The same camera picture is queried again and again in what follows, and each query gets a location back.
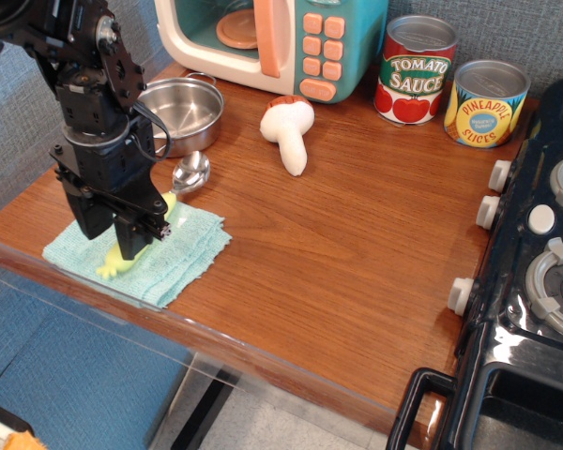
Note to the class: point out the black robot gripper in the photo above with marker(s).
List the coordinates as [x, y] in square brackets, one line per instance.
[107, 180]

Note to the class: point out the orange object at corner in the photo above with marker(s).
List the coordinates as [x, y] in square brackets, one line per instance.
[17, 434]

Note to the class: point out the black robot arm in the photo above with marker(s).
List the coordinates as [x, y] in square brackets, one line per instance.
[78, 48]

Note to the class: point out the teal toy microwave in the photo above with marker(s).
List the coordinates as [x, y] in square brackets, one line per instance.
[317, 49]

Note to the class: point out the black toy stove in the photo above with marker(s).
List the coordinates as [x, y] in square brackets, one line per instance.
[507, 389]

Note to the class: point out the spoon with yellow-green handle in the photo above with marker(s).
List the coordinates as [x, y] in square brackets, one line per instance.
[190, 173]

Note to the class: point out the plush mushroom toy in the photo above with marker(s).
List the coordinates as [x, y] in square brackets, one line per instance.
[286, 119]

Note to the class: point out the tomato sauce can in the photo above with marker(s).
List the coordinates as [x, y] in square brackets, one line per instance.
[416, 59]

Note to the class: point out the pineapple slices can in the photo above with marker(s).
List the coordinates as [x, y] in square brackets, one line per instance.
[485, 103]

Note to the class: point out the small steel pot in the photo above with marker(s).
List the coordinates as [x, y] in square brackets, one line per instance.
[190, 107]

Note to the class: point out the light blue folded cloth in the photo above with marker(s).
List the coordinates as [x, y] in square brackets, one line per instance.
[161, 273]

